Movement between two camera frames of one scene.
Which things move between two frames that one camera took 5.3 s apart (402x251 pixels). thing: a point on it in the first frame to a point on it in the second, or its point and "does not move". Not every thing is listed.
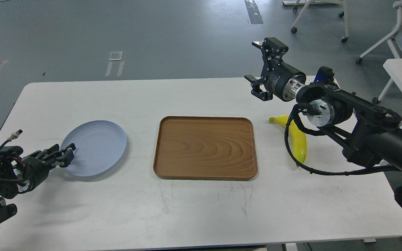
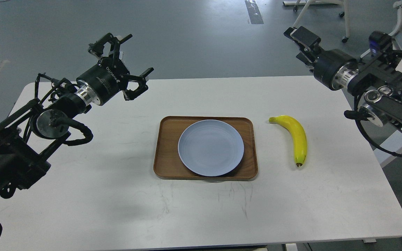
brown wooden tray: [205, 147] does not move
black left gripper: [36, 170] to [104, 81]
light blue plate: [99, 144] to [211, 147]
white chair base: [345, 14] does not move
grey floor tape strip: [254, 12] does not move
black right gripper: [283, 81] to [333, 68]
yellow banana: [299, 137] does not move
